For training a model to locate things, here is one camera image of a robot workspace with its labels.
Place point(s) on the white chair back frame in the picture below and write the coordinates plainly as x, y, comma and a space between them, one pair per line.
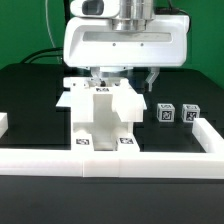
124, 101

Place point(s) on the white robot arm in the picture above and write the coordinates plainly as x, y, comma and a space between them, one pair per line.
110, 36

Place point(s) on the white marker cube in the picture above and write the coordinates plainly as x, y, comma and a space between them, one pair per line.
190, 112
165, 112

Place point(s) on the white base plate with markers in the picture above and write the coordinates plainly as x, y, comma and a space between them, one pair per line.
65, 100

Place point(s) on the white chair seat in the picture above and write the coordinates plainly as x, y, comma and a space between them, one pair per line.
103, 133

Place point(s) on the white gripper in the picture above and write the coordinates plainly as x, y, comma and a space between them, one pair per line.
124, 34

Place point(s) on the white block at left edge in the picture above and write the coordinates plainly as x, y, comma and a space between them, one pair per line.
3, 123

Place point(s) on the white U-shaped fence frame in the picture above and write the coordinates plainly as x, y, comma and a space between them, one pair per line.
206, 165

